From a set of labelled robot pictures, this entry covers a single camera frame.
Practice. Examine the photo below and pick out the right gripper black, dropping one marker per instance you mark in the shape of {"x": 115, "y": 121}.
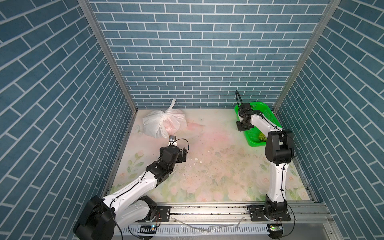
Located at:
{"x": 239, "y": 128}

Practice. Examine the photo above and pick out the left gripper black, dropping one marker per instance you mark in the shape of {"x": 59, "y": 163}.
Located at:
{"x": 180, "y": 158}

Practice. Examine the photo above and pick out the green plastic basket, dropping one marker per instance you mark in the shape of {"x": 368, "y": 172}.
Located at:
{"x": 264, "y": 121}

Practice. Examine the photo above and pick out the white plastic bag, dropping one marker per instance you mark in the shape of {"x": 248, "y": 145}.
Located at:
{"x": 162, "y": 124}

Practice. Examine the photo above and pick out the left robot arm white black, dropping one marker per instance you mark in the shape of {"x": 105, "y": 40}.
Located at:
{"x": 101, "y": 218}

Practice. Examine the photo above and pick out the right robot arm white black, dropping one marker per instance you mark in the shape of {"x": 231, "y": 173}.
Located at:
{"x": 279, "y": 151}

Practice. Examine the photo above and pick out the green toy fruit in basket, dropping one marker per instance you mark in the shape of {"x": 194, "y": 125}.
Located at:
{"x": 262, "y": 138}

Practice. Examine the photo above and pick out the left controller board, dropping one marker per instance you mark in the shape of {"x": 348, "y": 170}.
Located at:
{"x": 146, "y": 232}

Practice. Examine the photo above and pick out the controller board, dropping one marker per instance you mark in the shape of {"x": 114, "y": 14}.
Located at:
{"x": 275, "y": 231}
{"x": 146, "y": 232}

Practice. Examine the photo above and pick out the right controller board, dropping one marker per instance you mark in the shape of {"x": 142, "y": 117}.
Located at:
{"x": 275, "y": 231}

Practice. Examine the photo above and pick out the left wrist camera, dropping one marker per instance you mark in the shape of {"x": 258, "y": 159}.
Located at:
{"x": 172, "y": 140}

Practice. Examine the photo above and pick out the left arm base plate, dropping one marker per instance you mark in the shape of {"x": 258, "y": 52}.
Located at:
{"x": 162, "y": 213}

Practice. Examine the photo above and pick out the aluminium mounting rail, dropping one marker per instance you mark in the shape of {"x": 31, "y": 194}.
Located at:
{"x": 301, "y": 212}

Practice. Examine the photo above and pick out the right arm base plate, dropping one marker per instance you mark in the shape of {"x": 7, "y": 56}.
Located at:
{"x": 260, "y": 213}

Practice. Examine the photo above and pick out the white vented cable duct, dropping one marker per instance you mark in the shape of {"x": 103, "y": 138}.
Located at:
{"x": 182, "y": 230}

